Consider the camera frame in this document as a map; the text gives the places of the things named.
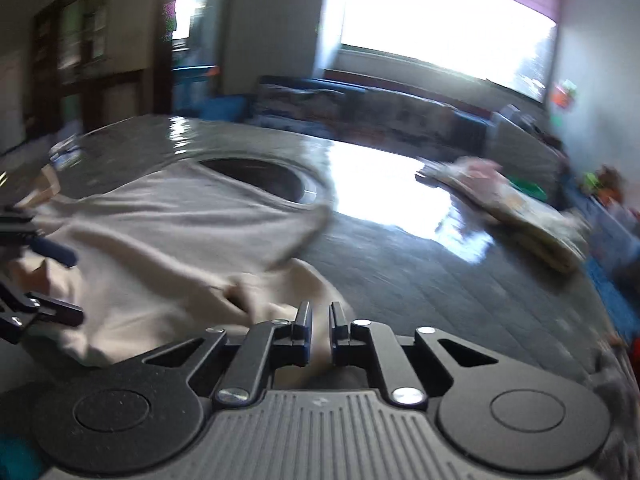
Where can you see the blue white cabinet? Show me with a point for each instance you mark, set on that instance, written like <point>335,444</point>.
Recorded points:
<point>192,87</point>

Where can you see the cream beige garment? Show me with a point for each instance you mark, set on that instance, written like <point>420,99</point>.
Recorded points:
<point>175,252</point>

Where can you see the blue sofa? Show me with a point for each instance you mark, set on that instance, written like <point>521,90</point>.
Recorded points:
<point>391,121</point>

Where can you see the dark wooden door frame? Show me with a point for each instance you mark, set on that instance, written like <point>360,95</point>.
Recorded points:
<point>185,32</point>

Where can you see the pink clothing in plastic bag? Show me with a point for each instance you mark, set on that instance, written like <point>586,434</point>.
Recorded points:
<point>478,180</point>

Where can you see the plush toy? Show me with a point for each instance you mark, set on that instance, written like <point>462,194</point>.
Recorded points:
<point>604,185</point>

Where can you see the colourful pinwheel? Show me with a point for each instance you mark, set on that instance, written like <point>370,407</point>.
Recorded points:
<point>563,94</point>

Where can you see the white refrigerator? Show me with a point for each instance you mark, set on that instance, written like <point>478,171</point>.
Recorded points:
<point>12,131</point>

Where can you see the grey quilted star table cover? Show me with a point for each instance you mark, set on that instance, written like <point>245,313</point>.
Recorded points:
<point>405,253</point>

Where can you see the green bowl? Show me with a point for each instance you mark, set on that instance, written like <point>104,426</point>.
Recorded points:
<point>530,189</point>

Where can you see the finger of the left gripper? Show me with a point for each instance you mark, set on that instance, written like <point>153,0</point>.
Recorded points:
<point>50,307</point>
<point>41,245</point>

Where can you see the grey pillow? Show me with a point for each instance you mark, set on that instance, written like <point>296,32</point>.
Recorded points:
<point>522,155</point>

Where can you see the window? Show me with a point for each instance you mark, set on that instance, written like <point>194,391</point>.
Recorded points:
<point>499,41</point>

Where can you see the dark wooden cabinet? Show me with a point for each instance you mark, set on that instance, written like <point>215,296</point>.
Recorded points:
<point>71,84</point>

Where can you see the yellow floral folded cloth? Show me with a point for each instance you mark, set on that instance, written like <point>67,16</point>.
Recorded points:
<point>558,238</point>

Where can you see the round black induction cooktop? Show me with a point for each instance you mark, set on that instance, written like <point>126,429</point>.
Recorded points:
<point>277,178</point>

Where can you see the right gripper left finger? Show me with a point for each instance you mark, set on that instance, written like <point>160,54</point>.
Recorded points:
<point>138,414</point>

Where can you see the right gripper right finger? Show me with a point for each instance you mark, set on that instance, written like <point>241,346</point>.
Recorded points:
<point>501,413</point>

